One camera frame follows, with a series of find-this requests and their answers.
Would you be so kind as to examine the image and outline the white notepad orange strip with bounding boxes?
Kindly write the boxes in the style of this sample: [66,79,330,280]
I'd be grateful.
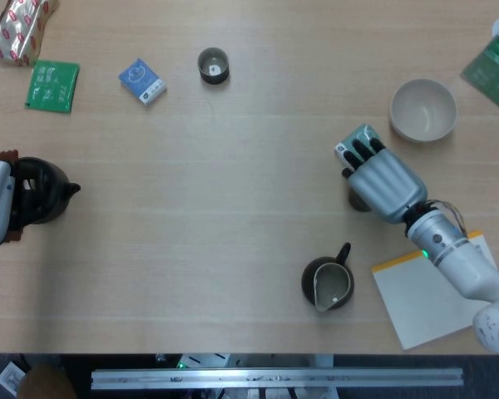
[371,229,499,351]

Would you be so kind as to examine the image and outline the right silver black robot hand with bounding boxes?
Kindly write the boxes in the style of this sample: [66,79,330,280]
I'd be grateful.
[339,138,429,225]

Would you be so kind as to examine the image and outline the dark ceramic pouring pitcher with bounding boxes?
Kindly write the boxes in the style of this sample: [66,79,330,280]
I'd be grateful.
[301,242,354,313]

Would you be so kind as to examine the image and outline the large green tea package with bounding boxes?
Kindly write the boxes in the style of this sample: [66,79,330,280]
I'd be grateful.
[459,14,499,117]

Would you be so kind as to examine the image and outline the white paper label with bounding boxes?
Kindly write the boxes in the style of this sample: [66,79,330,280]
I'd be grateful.
[0,361,27,396]

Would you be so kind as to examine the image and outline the gold red foil bag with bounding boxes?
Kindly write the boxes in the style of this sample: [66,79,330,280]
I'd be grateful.
[0,0,62,67]

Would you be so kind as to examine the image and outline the aluminium rail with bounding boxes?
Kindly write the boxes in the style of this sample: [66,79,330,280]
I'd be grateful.
[91,366,465,391]

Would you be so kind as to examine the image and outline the dark olive ceramic cup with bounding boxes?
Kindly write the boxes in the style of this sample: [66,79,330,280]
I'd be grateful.
[197,47,230,86]
[348,189,373,213]

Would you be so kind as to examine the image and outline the black cast iron teapot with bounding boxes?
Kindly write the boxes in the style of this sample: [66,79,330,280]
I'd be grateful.
[16,156,82,225]

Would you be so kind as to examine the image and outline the beige ceramic bowl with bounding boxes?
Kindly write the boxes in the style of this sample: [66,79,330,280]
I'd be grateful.
[389,78,458,144]

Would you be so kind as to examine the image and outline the blue tissue pack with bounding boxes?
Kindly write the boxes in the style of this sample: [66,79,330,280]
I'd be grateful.
[118,57,168,106]

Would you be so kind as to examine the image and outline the brown cloth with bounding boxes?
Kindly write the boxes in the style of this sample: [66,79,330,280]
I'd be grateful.
[0,149,24,244]

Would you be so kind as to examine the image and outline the green tissue pack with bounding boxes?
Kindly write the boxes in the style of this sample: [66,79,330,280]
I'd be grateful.
[333,123,384,167]

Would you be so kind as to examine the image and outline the green tea sachet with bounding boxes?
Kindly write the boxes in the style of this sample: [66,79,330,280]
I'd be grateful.
[24,60,81,113]

